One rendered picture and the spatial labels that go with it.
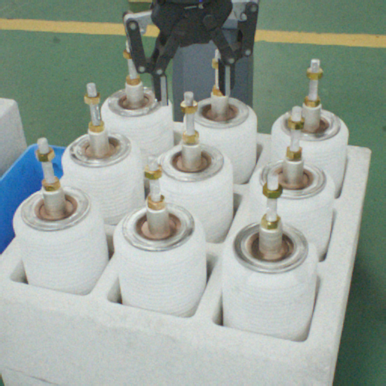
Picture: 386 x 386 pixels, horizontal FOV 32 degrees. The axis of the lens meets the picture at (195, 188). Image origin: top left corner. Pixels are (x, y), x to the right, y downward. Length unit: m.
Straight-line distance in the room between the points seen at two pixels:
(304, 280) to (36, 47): 1.19
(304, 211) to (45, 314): 0.30
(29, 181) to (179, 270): 0.48
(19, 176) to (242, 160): 0.38
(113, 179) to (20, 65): 0.87
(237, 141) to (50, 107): 0.67
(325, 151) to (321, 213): 0.11
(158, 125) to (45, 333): 0.31
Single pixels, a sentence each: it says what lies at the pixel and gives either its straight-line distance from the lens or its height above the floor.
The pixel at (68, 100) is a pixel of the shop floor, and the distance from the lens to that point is 1.46.
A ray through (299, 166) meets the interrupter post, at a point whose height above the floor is 0.27.
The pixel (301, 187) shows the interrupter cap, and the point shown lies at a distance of 0.75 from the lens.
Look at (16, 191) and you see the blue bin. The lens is 1.08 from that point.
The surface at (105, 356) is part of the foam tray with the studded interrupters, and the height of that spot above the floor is 0.12.
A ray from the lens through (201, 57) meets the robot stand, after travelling 1.07.
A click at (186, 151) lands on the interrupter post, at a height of 0.27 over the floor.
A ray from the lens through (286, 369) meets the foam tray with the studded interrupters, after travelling 0.68.
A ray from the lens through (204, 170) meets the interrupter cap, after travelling 0.77.
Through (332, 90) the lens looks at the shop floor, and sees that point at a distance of 1.46.
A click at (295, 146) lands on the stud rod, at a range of 0.73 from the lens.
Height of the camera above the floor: 0.70
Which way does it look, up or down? 37 degrees down
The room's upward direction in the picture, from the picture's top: 3 degrees counter-clockwise
